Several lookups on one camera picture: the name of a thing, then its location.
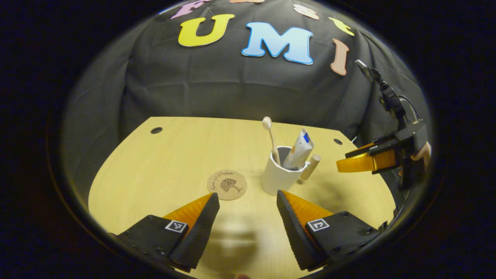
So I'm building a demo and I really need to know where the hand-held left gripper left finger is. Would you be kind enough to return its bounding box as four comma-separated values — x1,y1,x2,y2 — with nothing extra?
110,193,220,272

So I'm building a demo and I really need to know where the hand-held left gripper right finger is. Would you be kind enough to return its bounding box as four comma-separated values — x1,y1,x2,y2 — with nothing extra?
276,190,382,272

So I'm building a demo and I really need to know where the round brown coaster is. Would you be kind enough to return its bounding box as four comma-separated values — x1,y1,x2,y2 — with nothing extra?
207,170,248,201

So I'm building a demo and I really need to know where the white cup with wooden handle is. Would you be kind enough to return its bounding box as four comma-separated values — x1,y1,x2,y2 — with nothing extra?
260,146,322,196

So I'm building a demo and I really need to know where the white toothpaste tube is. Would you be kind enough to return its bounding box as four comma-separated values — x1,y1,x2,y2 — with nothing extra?
282,129,315,171

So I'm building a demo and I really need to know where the wooden toothbrush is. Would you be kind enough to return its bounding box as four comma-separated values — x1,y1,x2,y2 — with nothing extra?
262,117,281,166

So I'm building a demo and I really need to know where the light wooden desktop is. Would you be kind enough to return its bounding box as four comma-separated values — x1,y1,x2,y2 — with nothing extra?
88,116,396,279

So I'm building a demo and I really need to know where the black backdrop cloth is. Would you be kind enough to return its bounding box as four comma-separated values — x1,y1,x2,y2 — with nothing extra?
62,0,431,202

